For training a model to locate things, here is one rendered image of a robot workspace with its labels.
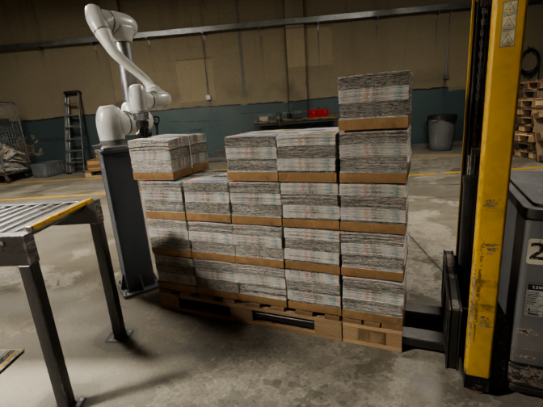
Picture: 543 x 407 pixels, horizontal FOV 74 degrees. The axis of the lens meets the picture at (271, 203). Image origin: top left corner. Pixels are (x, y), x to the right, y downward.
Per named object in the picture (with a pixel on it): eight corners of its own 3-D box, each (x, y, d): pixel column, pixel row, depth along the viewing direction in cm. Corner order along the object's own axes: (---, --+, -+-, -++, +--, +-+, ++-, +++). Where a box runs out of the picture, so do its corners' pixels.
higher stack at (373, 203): (355, 303, 218) (351, 80, 185) (407, 311, 207) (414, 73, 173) (341, 341, 184) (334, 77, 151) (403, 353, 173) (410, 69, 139)
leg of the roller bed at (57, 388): (77, 402, 158) (40, 259, 140) (69, 413, 152) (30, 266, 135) (65, 402, 158) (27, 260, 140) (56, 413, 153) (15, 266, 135)
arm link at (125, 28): (118, 136, 246) (144, 132, 264) (133, 135, 237) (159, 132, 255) (96, 12, 226) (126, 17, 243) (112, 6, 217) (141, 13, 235)
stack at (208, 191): (195, 280, 263) (179, 168, 242) (355, 303, 218) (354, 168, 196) (160, 308, 229) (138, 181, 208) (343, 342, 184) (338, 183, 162)
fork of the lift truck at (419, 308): (269, 289, 237) (268, 283, 236) (445, 313, 196) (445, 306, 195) (263, 296, 228) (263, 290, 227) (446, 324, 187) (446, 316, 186)
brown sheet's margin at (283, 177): (303, 167, 208) (302, 160, 206) (353, 167, 196) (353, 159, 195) (278, 181, 174) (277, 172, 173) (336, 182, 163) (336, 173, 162)
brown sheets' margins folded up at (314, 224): (192, 262, 259) (183, 195, 246) (355, 282, 214) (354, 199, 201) (157, 287, 226) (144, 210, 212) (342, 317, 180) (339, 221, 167)
